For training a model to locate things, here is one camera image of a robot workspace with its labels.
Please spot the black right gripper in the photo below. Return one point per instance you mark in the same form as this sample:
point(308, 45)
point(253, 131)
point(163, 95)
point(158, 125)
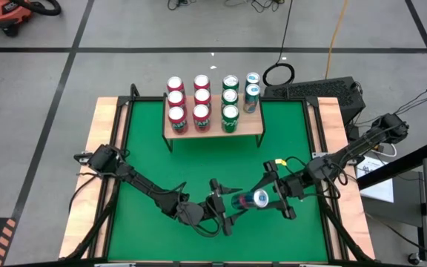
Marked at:
point(282, 189)

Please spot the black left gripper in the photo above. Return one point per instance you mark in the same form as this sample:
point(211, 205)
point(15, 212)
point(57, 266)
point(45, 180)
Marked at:
point(217, 205)

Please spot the green Sprite can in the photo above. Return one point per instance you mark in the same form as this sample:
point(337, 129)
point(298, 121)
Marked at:
point(230, 118)
point(230, 97)
point(231, 82)

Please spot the red-orange Fanta can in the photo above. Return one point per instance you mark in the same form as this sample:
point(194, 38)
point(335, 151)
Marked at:
point(177, 118)
point(175, 84)
point(202, 97)
point(201, 81)
point(201, 116)
point(175, 98)

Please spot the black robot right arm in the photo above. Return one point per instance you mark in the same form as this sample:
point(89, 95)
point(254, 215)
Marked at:
point(350, 152)

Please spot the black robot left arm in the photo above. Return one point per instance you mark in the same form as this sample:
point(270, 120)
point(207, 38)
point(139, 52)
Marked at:
point(143, 185)

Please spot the wooden shelf black metal legs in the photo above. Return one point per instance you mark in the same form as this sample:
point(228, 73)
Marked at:
point(250, 126)

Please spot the yellow tape tag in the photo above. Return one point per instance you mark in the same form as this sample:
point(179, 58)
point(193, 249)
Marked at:
point(281, 162)

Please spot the green table mat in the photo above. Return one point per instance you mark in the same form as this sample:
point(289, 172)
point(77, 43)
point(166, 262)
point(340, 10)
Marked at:
point(161, 241)

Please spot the white paper sheet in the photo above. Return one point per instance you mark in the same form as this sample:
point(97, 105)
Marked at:
point(380, 189)

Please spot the black caster wheel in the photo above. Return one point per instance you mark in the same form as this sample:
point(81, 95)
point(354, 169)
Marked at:
point(414, 258)

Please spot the black diagonal beam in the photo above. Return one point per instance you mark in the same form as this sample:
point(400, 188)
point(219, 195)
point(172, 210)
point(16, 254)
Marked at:
point(423, 153)

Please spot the orange shop vacuum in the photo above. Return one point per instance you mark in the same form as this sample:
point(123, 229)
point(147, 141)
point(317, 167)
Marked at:
point(2, 13)

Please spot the black metal table frame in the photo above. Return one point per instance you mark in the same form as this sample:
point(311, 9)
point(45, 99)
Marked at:
point(143, 98)

